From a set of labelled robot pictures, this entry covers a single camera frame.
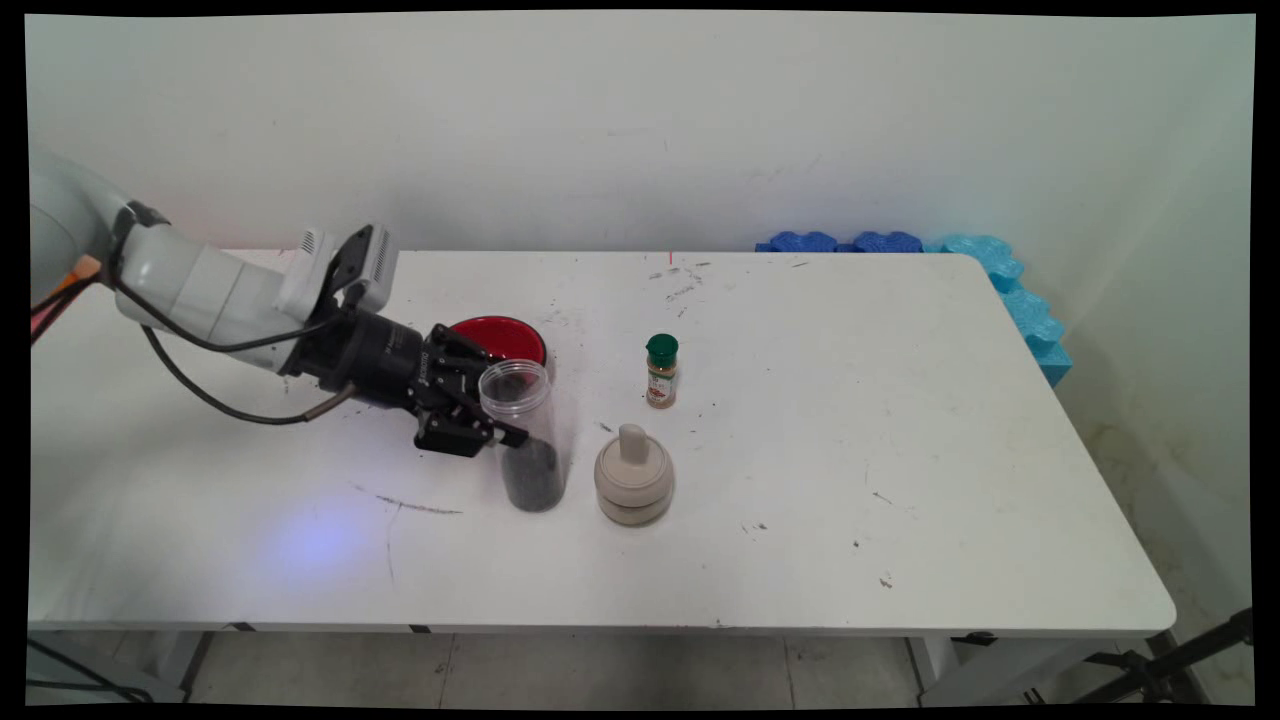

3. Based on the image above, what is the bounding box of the white table leg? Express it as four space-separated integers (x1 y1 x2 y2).
905 637 1126 706
155 630 216 703

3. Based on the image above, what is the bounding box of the red bowl with black seeds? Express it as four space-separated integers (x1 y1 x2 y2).
447 316 548 373

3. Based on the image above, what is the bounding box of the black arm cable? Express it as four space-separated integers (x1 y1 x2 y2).
30 200 358 427

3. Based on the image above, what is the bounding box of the clear jar with black seeds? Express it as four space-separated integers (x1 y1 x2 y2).
478 360 557 513

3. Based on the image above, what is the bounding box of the dark blue foam mat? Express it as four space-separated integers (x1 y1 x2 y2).
755 231 926 254

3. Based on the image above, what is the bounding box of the light blue foam mat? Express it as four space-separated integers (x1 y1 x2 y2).
922 234 1073 388

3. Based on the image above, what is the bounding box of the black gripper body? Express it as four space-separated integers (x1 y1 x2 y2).
278 308 478 418

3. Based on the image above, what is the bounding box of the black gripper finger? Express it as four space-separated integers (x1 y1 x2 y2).
428 322 495 367
415 395 531 460

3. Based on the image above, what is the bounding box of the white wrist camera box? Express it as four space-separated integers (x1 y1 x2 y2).
275 224 401 316

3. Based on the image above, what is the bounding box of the black tripod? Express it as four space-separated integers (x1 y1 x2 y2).
1070 608 1256 706

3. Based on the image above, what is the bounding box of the beige ceramic lidded pot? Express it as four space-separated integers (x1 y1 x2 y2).
594 423 676 527

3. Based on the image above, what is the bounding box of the black floor cable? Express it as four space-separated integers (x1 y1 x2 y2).
28 638 153 704

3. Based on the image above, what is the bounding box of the spice bottle with green cap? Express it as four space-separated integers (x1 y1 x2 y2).
645 334 680 410

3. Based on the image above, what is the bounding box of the orange foam block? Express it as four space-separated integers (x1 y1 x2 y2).
60 254 103 301

